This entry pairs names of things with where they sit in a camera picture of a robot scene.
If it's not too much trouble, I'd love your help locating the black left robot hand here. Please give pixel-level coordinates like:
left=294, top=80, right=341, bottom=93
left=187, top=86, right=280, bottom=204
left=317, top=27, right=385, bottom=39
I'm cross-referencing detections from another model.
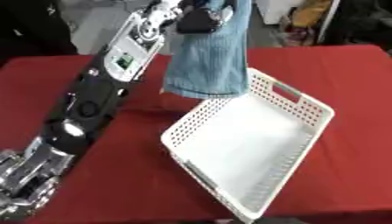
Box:
left=174, top=0, right=238, bottom=35

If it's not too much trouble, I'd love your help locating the light blue denim cloth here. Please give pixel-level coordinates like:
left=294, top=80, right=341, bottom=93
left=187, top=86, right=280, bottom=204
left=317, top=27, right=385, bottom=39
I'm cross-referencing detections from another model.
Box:
left=160, top=0, right=255, bottom=100

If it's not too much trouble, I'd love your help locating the yellow bag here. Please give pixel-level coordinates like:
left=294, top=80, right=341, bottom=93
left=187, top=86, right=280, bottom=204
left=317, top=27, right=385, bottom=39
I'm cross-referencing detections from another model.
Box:
left=289, top=0, right=334, bottom=29

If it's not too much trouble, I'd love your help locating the white perforated plastic basket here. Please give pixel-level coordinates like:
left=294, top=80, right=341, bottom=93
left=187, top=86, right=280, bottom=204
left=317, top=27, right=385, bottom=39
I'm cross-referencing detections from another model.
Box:
left=159, top=66, right=337, bottom=224

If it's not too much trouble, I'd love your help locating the person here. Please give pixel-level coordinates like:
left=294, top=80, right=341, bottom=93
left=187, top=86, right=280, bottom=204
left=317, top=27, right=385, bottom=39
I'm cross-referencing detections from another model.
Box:
left=0, top=0, right=80, bottom=67

